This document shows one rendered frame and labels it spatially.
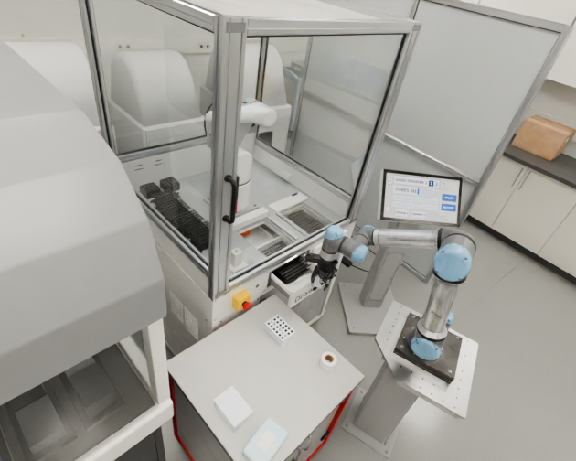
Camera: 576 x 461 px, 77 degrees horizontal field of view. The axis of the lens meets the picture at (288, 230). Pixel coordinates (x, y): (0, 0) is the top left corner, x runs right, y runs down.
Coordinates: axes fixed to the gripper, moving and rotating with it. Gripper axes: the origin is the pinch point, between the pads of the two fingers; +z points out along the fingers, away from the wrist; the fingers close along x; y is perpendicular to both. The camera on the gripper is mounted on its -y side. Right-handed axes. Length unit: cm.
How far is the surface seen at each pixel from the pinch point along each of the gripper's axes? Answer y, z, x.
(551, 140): 21, -17, 318
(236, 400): 17, 9, -61
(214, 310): -17.7, 2.6, -46.0
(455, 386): 72, 15, 18
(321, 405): 38, 15, -34
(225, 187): -18, -59, -43
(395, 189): -13, -20, 81
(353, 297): -16, 87, 89
